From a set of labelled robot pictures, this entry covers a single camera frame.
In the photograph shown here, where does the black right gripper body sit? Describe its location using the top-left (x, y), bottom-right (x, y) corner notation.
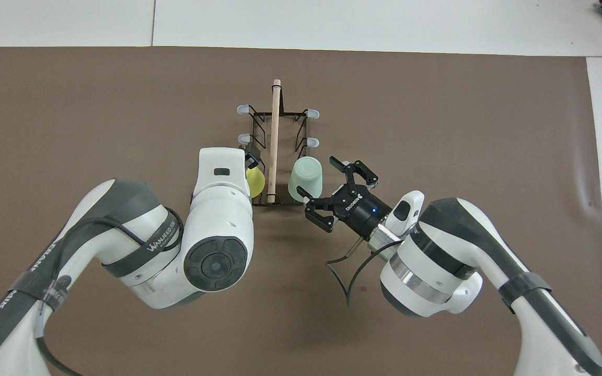
top-left (340, 187), bottom-right (393, 241)

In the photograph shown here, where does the yellow plastic cup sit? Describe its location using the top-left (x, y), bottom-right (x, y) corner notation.
top-left (246, 166), bottom-right (266, 199)

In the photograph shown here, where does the pale green plastic cup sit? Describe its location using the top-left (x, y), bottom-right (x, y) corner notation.
top-left (287, 156), bottom-right (324, 203)

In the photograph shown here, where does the brown table mat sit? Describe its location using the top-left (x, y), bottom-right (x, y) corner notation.
top-left (0, 46), bottom-right (602, 376)

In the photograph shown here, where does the black wire cup rack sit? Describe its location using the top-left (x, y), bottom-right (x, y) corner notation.
top-left (236, 79), bottom-right (320, 207)

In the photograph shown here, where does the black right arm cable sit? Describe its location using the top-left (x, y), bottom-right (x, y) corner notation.
top-left (326, 238), bottom-right (401, 306)

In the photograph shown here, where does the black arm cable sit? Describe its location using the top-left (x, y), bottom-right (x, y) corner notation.
top-left (34, 206), bottom-right (184, 376)
top-left (326, 238), bottom-right (401, 306)

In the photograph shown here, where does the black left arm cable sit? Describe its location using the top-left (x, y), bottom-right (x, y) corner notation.
top-left (34, 206), bottom-right (184, 376)

